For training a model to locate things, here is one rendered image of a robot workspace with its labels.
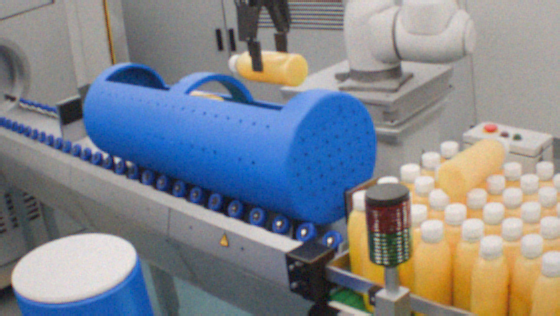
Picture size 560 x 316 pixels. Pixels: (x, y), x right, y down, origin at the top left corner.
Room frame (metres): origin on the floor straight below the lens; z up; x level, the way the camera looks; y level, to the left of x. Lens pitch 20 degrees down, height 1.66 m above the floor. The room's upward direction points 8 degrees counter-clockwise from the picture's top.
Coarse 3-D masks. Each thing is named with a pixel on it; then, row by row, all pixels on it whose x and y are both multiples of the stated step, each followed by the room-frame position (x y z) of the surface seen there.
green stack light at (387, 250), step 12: (408, 228) 0.88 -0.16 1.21; (372, 240) 0.88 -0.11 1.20; (384, 240) 0.87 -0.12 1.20; (396, 240) 0.87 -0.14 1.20; (408, 240) 0.88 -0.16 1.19; (372, 252) 0.89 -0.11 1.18; (384, 252) 0.87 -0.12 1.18; (396, 252) 0.87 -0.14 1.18; (408, 252) 0.88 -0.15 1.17; (384, 264) 0.87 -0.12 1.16; (396, 264) 0.87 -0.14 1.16
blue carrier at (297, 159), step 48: (96, 96) 2.01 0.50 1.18; (144, 96) 1.84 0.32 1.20; (192, 96) 1.70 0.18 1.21; (240, 96) 1.88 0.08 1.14; (336, 96) 1.49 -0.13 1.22; (96, 144) 2.03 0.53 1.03; (144, 144) 1.78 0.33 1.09; (192, 144) 1.62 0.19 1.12; (240, 144) 1.50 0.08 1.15; (288, 144) 1.40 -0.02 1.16; (336, 144) 1.48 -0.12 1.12; (240, 192) 1.53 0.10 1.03; (288, 192) 1.39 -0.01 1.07; (336, 192) 1.47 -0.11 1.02
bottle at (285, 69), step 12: (240, 60) 1.62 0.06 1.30; (264, 60) 1.57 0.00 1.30; (276, 60) 1.54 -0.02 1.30; (288, 60) 1.52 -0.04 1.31; (300, 60) 1.54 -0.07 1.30; (240, 72) 1.62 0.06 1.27; (252, 72) 1.59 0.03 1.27; (264, 72) 1.55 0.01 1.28; (276, 72) 1.53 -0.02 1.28; (288, 72) 1.51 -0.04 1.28; (300, 72) 1.54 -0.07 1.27; (276, 84) 1.56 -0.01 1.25; (288, 84) 1.52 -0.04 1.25; (300, 84) 1.53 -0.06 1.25
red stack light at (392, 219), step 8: (408, 200) 0.88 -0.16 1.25; (368, 208) 0.89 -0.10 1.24; (376, 208) 0.88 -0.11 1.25; (384, 208) 0.87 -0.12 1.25; (392, 208) 0.87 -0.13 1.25; (400, 208) 0.87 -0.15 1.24; (408, 208) 0.88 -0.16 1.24; (368, 216) 0.89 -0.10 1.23; (376, 216) 0.88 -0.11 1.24; (384, 216) 0.87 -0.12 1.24; (392, 216) 0.87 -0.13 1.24; (400, 216) 0.87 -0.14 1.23; (408, 216) 0.88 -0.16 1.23; (368, 224) 0.89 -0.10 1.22; (376, 224) 0.88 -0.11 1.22; (384, 224) 0.87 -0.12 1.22; (392, 224) 0.87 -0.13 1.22; (400, 224) 0.87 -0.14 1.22; (408, 224) 0.88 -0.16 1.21; (376, 232) 0.88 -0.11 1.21; (384, 232) 0.87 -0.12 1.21; (392, 232) 0.87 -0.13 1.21
